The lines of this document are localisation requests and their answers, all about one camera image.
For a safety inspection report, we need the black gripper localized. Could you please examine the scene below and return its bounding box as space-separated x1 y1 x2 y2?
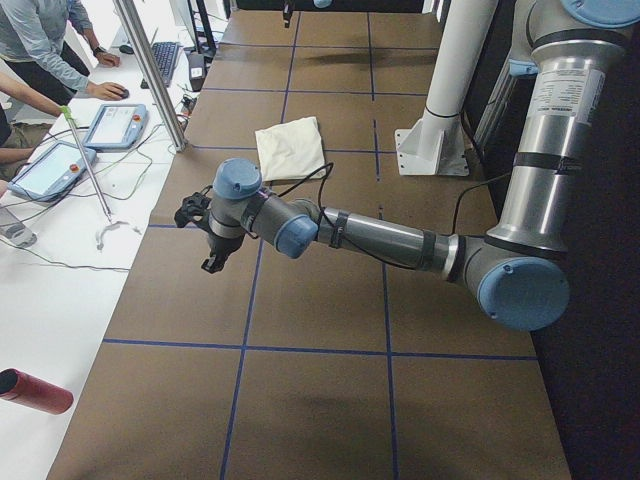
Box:
282 0 293 28
201 231 244 273

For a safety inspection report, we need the blue teach pendant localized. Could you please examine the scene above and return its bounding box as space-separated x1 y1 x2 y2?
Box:
83 103 148 151
8 141 86 202

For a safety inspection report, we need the person in grey shirt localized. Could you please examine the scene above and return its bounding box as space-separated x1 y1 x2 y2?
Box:
1 0 126 105

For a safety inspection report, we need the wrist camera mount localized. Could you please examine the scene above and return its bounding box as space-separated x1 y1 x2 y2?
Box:
174 186 211 232

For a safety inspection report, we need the far blue teach pendant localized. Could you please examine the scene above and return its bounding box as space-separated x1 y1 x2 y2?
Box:
83 103 148 151

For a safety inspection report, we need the near blue teach pendant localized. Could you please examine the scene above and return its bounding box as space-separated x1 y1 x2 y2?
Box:
8 141 86 202

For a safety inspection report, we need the red metal bottle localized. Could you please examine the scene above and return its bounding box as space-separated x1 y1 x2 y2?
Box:
1 368 74 415

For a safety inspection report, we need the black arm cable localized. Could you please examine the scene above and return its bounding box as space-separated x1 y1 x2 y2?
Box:
244 160 516 266

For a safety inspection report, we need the long metal grabber stick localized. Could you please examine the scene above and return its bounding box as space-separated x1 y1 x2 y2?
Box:
61 106 142 251

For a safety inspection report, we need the aluminium frame post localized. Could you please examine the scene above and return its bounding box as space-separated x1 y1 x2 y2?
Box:
113 0 187 152

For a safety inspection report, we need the black keyboard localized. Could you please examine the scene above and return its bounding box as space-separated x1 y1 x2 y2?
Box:
151 41 181 87

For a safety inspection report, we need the cream long-sleeve cat shirt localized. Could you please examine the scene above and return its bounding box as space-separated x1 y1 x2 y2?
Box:
255 116 325 181

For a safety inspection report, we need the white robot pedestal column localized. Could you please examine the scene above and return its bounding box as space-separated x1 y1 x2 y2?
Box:
395 0 498 176

